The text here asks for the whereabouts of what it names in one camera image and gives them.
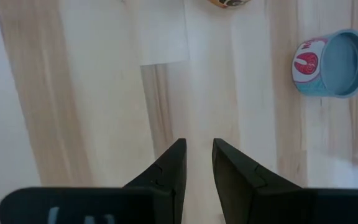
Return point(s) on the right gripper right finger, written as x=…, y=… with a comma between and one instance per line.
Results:
x=253, y=202

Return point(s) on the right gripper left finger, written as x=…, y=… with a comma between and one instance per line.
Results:
x=160, y=199

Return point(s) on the flat salmon can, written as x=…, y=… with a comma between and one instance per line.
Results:
x=337, y=65

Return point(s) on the flat yellow pineapple can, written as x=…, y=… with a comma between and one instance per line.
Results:
x=228, y=3

